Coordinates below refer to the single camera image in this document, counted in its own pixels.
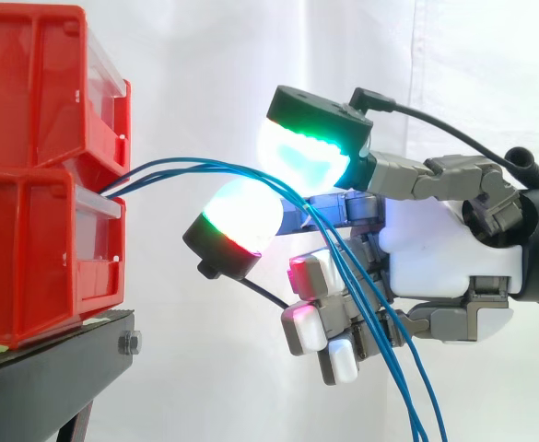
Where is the blue cable bundle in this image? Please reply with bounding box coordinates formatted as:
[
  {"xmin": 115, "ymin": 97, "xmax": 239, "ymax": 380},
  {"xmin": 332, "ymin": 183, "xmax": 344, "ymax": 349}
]
[{"xmin": 97, "ymin": 157, "xmax": 449, "ymax": 442}]

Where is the red plastic bin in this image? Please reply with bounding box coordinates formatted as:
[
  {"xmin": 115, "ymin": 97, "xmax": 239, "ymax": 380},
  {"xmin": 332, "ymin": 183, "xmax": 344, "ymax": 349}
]
[
  {"xmin": 0, "ymin": 159, "xmax": 128, "ymax": 351},
  {"xmin": 0, "ymin": 5, "xmax": 133, "ymax": 181}
]

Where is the black coiled cable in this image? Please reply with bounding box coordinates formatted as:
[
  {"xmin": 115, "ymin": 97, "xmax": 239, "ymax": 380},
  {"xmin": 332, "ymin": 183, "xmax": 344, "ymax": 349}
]
[{"xmin": 503, "ymin": 146, "xmax": 539, "ymax": 191}]

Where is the thin black cable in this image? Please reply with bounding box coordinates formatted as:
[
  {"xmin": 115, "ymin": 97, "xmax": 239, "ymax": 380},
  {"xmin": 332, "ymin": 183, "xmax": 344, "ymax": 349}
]
[
  {"xmin": 349, "ymin": 87, "xmax": 515, "ymax": 170},
  {"xmin": 241, "ymin": 274, "xmax": 290, "ymax": 309}
]

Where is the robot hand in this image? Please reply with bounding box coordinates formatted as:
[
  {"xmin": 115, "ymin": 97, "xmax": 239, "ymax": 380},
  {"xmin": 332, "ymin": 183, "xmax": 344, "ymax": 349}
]
[{"xmin": 182, "ymin": 84, "xmax": 524, "ymax": 387}]

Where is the black metal stand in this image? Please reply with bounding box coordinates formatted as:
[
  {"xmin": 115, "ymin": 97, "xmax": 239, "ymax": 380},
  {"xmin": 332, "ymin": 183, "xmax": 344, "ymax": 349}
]
[{"xmin": 0, "ymin": 308, "xmax": 143, "ymax": 442}]

